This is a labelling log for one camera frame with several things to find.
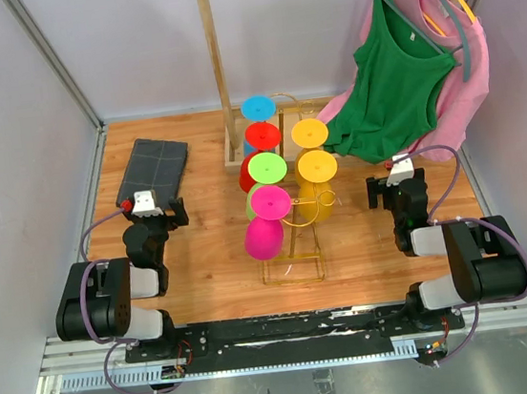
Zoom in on green wine glass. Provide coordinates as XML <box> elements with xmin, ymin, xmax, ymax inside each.
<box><xmin>239</xmin><ymin>152</ymin><xmax>288</xmax><ymax>220</ymax></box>

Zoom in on red wine glass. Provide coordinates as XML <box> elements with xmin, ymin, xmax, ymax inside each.
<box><xmin>239</xmin><ymin>121</ymin><xmax>282</xmax><ymax>193</ymax></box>

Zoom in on blue wine glass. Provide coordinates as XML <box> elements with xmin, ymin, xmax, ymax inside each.
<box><xmin>241</xmin><ymin>94</ymin><xmax>277</xmax><ymax>156</ymax></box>

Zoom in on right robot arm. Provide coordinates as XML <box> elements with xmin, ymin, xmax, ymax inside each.
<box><xmin>366</xmin><ymin>168</ymin><xmax>527</xmax><ymax>331</ymax></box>

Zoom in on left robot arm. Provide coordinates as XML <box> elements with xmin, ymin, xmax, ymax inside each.
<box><xmin>55</xmin><ymin>192</ymin><xmax>189</xmax><ymax>363</ymax></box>

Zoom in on front yellow wine glass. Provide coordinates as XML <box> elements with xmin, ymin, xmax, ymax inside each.
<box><xmin>295</xmin><ymin>149</ymin><xmax>338</xmax><ymax>223</ymax></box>

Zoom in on yellow wine glass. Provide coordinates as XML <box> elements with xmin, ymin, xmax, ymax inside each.
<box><xmin>290</xmin><ymin>118</ymin><xmax>328</xmax><ymax>155</ymax></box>
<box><xmin>295</xmin><ymin>149</ymin><xmax>338</xmax><ymax>223</ymax></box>

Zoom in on rear yellow wine glass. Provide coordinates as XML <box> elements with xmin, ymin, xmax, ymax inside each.
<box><xmin>290</xmin><ymin>118</ymin><xmax>328</xmax><ymax>155</ymax></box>

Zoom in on pink wine glass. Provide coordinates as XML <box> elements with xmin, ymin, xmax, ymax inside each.
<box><xmin>244</xmin><ymin>184</ymin><xmax>291</xmax><ymax>261</ymax></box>

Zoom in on folded dark grey cloth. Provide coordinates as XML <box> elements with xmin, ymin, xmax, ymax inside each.
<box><xmin>116</xmin><ymin>138</ymin><xmax>189</xmax><ymax>210</ymax></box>

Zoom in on green tank top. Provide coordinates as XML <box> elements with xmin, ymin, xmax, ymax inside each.
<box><xmin>324</xmin><ymin>0</ymin><xmax>456</xmax><ymax>164</ymax></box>

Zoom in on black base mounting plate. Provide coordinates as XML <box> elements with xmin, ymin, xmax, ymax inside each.
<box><xmin>125</xmin><ymin>301</ymin><xmax>465</xmax><ymax>374</ymax></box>

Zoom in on pink t-shirt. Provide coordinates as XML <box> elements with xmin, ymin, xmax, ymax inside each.
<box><xmin>301</xmin><ymin>0</ymin><xmax>502</xmax><ymax>179</ymax></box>

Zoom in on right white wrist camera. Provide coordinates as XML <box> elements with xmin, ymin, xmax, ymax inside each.
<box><xmin>385</xmin><ymin>154</ymin><xmax>415</xmax><ymax>187</ymax></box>

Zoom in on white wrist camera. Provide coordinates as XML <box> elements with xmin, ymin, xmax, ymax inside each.
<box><xmin>132</xmin><ymin>190</ymin><xmax>163</xmax><ymax>218</ymax></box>
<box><xmin>385</xmin><ymin>154</ymin><xmax>415</xmax><ymax>187</ymax></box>

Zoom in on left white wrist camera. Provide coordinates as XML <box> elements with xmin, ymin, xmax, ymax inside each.
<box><xmin>132</xmin><ymin>190</ymin><xmax>163</xmax><ymax>218</ymax></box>

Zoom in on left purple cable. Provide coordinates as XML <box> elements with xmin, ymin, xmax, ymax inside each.
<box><xmin>69</xmin><ymin>204</ymin><xmax>185</xmax><ymax>394</ymax></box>

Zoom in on gold wire glass rack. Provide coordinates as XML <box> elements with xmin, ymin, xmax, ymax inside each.
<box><xmin>258</xmin><ymin>93</ymin><xmax>326</xmax><ymax>285</ymax></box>

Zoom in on aluminium frame rail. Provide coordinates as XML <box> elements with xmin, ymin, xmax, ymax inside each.
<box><xmin>1</xmin><ymin>0</ymin><xmax>107</xmax><ymax>141</ymax></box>

